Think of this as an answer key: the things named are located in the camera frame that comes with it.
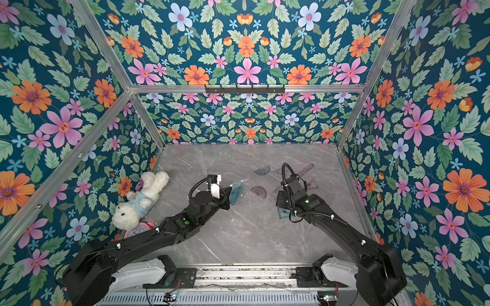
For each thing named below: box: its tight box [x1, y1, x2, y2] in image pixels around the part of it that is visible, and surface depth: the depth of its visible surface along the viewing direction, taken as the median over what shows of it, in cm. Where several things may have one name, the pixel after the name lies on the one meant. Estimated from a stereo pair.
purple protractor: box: [249, 185, 268, 200], surface depth 101 cm
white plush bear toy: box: [111, 171, 170, 232], surface depth 86 cm
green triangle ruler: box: [277, 207, 291, 219], surface depth 93 cm
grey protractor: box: [255, 165, 271, 176], surface depth 110 cm
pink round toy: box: [124, 219, 157, 239], surface depth 86 cm
